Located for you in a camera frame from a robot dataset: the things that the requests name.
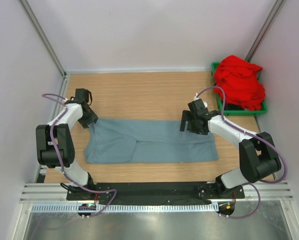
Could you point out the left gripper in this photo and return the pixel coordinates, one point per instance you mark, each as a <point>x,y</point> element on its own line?
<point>93,118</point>

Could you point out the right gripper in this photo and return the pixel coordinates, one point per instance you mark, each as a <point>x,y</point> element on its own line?
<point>187,116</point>

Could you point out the blue-grey t shirt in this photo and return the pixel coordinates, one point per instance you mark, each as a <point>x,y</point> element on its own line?
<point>128,141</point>

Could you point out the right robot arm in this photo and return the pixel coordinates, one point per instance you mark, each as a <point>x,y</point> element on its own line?
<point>257,156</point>

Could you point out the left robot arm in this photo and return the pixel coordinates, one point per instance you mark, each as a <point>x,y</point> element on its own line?
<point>54,144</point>

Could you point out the green plastic bin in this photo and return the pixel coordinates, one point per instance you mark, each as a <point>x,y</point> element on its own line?
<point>235,110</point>

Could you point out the red t shirt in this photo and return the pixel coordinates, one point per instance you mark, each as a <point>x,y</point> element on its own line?
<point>238,79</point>

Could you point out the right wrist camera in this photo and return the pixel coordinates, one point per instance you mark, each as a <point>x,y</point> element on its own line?
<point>197,99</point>

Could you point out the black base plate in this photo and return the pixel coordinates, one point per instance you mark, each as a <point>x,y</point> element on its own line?
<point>137,193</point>

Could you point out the aluminium front rail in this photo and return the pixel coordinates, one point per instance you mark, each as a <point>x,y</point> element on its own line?
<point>53,192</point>

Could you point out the white slotted cable duct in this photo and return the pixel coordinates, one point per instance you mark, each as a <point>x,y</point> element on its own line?
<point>90,208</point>

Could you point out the left aluminium frame post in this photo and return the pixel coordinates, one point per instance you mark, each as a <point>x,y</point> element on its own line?
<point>42,36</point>

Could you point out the aluminium frame post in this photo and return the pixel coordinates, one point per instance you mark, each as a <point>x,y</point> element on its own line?
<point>42,36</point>
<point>269,20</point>

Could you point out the right aluminium frame post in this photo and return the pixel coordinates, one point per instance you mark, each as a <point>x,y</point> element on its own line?
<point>269,20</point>

